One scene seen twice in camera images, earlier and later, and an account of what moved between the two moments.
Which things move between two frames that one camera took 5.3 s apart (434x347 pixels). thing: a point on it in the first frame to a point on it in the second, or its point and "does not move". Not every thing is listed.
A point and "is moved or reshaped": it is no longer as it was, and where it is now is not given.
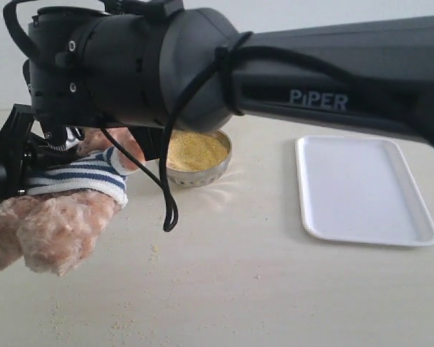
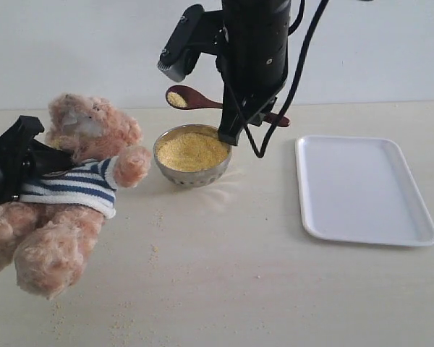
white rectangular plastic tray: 362,190 does not move
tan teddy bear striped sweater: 69,204 is moved or reshaped
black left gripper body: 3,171 does not move
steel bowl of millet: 197,158 does not move
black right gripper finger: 55,135 to 184,64
